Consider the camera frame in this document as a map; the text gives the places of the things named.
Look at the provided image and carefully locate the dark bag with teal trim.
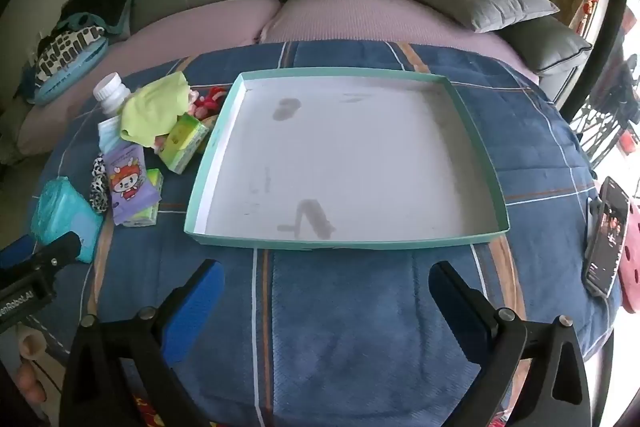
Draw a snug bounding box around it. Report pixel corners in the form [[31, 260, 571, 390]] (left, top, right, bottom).
[[55, 0, 135, 42]]

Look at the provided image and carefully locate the black smartphone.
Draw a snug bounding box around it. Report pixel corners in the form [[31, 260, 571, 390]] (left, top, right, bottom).
[[584, 177, 632, 299]]

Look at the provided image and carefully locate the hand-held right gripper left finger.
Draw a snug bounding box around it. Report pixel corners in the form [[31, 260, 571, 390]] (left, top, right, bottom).
[[60, 259, 226, 427]]

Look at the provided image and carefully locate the red pipe cleaner toy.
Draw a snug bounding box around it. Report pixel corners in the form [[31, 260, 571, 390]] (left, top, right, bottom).
[[189, 86, 228, 120]]

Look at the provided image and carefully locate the blue plaid blanket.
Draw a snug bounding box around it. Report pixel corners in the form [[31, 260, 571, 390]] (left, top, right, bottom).
[[25, 41, 623, 427]]

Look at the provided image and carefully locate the purple cartoon tissue packet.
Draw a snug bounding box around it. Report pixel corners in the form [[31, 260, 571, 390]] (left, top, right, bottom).
[[102, 142, 156, 225]]

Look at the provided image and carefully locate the black metal rack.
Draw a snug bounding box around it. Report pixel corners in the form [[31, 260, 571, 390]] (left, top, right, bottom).
[[567, 54, 640, 170]]

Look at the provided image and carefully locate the pink seat cover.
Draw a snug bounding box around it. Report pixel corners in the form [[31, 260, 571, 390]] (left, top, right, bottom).
[[17, 0, 281, 158], [260, 0, 541, 85]]

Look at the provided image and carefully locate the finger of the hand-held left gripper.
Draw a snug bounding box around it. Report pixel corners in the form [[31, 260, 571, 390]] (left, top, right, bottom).
[[20, 231, 83, 280], [0, 234, 37, 272]]

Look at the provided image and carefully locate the teal wet wipes pack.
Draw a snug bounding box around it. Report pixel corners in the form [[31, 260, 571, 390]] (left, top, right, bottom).
[[30, 177, 104, 264]]

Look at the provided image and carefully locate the green tissue pack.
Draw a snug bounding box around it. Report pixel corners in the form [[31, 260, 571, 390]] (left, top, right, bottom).
[[159, 113, 211, 172], [122, 168, 165, 228]]

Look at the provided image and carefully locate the person's left hand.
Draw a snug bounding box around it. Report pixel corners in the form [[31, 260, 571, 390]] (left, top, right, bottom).
[[15, 319, 48, 405]]

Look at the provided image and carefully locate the yellow-green cloth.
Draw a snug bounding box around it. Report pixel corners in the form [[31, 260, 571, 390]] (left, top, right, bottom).
[[120, 74, 192, 146]]

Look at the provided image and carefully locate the blue face mask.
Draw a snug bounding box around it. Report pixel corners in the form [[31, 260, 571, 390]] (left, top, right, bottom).
[[97, 116, 126, 154]]

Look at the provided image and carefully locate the blue patterned cushion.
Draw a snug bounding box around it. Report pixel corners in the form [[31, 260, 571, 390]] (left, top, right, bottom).
[[20, 26, 110, 105]]

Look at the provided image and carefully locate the teal shallow box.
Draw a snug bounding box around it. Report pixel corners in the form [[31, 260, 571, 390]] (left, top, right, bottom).
[[184, 69, 511, 253]]

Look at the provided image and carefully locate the white plastic bottle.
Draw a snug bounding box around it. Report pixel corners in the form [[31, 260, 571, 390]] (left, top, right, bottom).
[[93, 73, 133, 118]]

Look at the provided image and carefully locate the leopard print scrunchie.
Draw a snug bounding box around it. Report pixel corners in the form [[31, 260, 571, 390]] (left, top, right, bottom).
[[89, 155, 110, 214]]

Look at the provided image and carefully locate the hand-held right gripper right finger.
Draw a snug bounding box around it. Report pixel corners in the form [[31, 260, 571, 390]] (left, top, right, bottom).
[[429, 261, 593, 427]]

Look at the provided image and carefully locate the pink clog shoe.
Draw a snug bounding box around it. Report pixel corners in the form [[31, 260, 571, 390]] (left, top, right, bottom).
[[617, 199, 640, 313]]

